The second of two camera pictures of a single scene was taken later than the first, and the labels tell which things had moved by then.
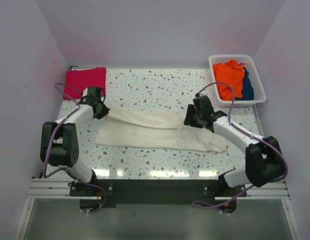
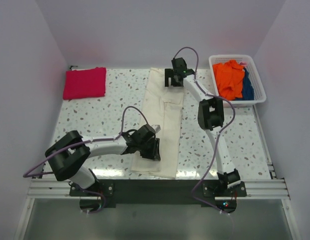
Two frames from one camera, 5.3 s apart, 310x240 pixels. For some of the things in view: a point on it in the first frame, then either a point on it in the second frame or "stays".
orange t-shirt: (232, 73) stays
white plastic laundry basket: (259, 91) stays
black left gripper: (103, 113) → (153, 153)
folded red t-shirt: (76, 81) stays
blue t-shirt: (248, 92) stays
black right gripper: (188, 120) → (169, 73)
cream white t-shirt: (125, 127) → (162, 106)
